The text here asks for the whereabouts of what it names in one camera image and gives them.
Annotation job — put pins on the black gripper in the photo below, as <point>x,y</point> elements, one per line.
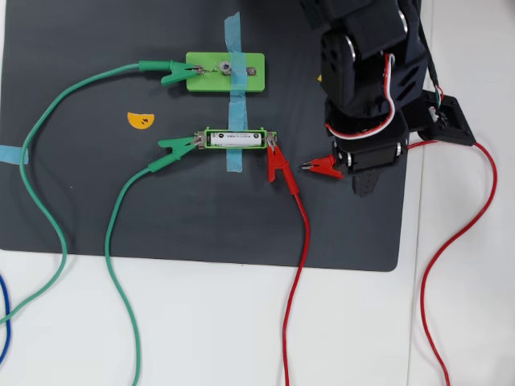
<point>372,158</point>

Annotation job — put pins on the red alligator clip lead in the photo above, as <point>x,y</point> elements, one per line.
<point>324,165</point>
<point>277,161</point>

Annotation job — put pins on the white AA battery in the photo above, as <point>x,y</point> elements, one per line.
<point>237,139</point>

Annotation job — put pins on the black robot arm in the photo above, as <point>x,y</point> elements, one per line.
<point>362,32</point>

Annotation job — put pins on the green battery holder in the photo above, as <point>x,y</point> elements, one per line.
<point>207,140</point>

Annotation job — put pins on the green alligator clip lead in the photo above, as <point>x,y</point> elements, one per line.
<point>153,65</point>
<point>169,158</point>

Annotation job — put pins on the dark grey work mat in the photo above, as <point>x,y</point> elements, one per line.
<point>201,221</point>

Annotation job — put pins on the green connector block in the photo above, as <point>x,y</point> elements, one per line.
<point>201,82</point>

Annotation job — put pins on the long blue tape strip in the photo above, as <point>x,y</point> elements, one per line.
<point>233,28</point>

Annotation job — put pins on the short blue tape strip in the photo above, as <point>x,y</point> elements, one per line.
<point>10,154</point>

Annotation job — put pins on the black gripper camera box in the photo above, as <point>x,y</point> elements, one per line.
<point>454,128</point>

